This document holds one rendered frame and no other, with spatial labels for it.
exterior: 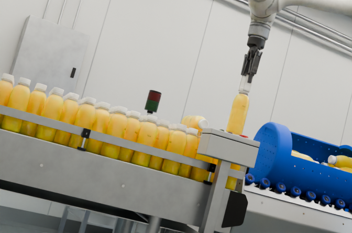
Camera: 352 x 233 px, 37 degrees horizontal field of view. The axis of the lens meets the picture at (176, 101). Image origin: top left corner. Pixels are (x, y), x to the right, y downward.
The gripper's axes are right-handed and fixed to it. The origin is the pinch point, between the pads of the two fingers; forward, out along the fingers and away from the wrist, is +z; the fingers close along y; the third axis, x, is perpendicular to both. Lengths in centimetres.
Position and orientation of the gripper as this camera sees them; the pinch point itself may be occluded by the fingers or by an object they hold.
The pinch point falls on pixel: (245, 84)
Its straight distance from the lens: 224.9
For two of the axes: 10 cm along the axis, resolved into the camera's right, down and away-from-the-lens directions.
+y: -2.9, 0.5, 9.6
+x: -9.2, -2.8, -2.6
